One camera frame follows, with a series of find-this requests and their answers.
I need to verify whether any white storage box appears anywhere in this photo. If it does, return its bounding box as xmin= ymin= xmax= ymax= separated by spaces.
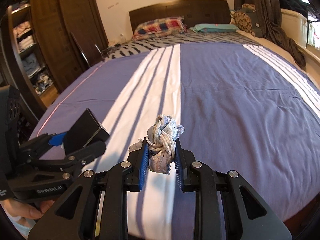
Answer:
xmin=281 ymin=9 xmax=308 ymax=47

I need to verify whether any black box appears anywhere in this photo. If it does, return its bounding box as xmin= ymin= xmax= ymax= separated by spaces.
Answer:
xmin=63 ymin=108 xmax=110 ymax=155

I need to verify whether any zebra pattern bed sheet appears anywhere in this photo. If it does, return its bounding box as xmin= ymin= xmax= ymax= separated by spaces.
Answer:
xmin=105 ymin=30 xmax=259 ymax=60

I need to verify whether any dark wooden wardrobe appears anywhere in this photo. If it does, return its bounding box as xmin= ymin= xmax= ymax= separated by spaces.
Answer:
xmin=1 ymin=0 xmax=108 ymax=120

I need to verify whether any grey knotted rope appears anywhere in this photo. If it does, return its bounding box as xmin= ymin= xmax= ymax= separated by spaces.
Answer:
xmin=128 ymin=114 xmax=185 ymax=176

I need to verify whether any person's left hand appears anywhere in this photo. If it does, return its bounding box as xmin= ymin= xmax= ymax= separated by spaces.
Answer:
xmin=1 ymin=199 xmax=55 ymax=219

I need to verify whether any brown curtain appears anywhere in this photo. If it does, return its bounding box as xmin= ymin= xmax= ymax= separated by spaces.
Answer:
xmin=234 ymin=0 xmax=306 ymax=71

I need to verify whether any teal pillow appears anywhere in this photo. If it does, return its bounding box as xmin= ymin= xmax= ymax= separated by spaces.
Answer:
xmin=190 ymin=23 xmax=239 ymax=33

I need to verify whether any blue striped bed cover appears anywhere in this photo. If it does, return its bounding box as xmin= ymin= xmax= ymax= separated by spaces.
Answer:
xmin=32 ymin=43 xmax=319 ymax=239

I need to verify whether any dark wooden headboard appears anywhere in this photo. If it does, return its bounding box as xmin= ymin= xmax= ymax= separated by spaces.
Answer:
xmin=129 ymin=0 xmax=231 ymax=30

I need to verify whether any plaid red blue pillow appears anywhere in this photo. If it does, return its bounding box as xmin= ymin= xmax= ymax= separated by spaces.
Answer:
xmin=132 ymin=16 xmax=187 ymax=41

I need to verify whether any brown patterned cushion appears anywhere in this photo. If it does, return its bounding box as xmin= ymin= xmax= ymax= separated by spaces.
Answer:
xmin=231 ymin=3 xmax=263 ymax=38

